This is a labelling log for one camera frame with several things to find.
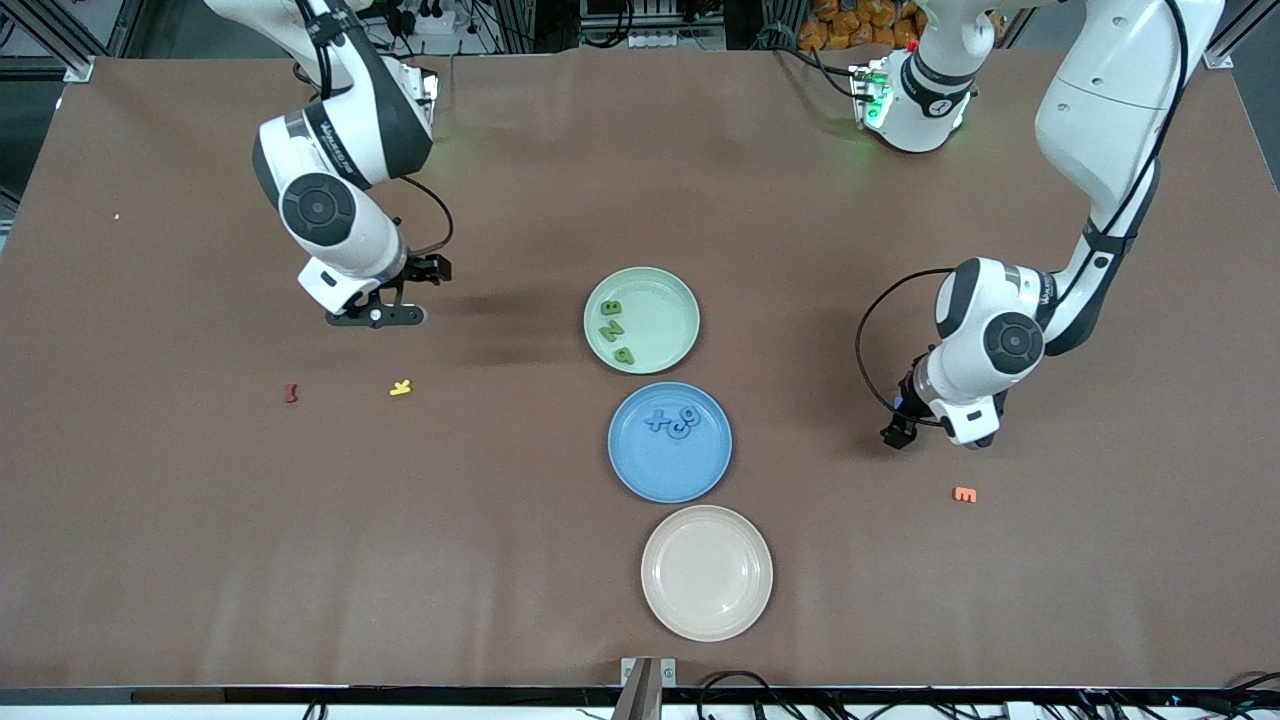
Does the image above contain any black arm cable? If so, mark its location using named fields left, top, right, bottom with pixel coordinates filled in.
left=855, top=0, right=1191, bottom=426
left=295, top=0, right=455, bottom=259

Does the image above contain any green plate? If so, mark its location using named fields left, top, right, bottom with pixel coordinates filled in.
left=584, top=266, right=701, bottom=376

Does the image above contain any brown table cover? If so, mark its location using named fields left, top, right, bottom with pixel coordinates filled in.
left=0, top=45, right=1280, bottom=691

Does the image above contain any orange mesh bag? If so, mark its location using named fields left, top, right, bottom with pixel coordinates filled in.
left=798, top=0, right=923, bottom=51

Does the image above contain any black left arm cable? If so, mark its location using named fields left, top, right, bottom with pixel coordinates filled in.
left=855, top=0, right=1191, bottom=426

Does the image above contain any long white power strip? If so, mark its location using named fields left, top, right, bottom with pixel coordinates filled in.
left=628, top=28, right=726, bottom=51

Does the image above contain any brown vertical post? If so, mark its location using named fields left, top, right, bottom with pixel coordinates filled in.
left=612, top=657, right=663, bottom=720

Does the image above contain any blue plate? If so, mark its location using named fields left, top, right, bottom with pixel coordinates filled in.
left=608, top=381, right=734, bottom=504

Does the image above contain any aluminium frame profile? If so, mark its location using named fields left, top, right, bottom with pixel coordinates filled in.
left=1203, top=0, right=1280, bottom=71
left=0, top=0, right=96, bottom=83

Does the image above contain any grey metal bracket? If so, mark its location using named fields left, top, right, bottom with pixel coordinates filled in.
left=620, top=655, right=678, bottom=691

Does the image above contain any beige plate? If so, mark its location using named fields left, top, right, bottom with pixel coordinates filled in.
left=641, top=504, right=775, bottom=643

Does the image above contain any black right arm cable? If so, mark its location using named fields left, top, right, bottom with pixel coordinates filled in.
left=295, top=0, right=455, bottom=259

